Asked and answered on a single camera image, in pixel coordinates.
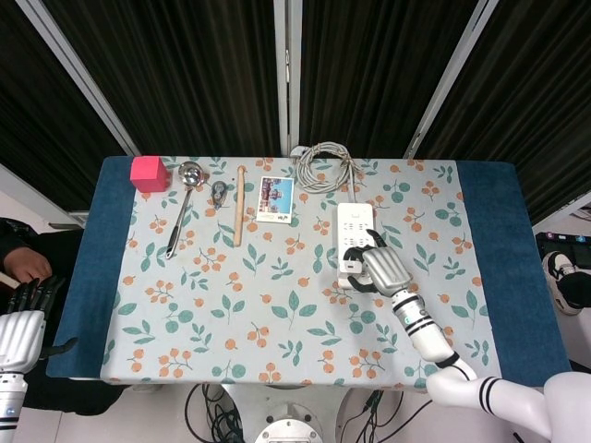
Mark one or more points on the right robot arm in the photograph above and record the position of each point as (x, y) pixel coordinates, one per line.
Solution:
(425, 337)

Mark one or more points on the person in black clothing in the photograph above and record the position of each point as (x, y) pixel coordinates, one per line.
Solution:
(25, 265)

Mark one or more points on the wooden stick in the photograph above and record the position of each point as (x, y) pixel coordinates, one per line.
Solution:
(238, 207)

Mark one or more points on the black device with lit buttons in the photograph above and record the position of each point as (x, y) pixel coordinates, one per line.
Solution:
(563, 242)

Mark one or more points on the floral print tablecloth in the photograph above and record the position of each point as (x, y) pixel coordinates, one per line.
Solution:
(277, 323)

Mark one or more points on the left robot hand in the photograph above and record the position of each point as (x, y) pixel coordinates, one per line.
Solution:
(20, 337)

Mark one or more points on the white metal frame rail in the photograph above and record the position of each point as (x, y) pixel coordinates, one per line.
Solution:
(41, 203)
(563, 214)

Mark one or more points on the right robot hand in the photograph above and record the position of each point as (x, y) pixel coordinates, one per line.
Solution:
(388, 272)

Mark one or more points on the blue table cover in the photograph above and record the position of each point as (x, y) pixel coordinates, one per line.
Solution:
(92, 277)

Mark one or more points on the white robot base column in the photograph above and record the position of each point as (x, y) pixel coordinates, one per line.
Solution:
(288, 415)

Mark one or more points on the pink cube box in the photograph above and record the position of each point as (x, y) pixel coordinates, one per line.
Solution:
(148, 174)

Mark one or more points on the black trouser leg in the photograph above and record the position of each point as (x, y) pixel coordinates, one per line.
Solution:
(579, 288)

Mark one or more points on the black and white sneaker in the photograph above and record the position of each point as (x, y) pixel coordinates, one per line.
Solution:
(554, 265)

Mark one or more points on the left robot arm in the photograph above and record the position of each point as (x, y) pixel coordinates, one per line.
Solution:
(9, 401)

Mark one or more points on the white power strip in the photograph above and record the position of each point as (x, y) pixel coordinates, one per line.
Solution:
(353, 217)

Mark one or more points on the white metal frame post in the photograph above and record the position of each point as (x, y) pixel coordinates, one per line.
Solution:
(448, 78)
(78, 69)
(287, 69)

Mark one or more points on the photo postcard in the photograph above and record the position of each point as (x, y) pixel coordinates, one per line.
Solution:
(274, 199)

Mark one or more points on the black pleated curtain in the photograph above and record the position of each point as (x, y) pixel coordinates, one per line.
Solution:
(184, 69)
(369, 69)
(531, 92)
(37, 115)

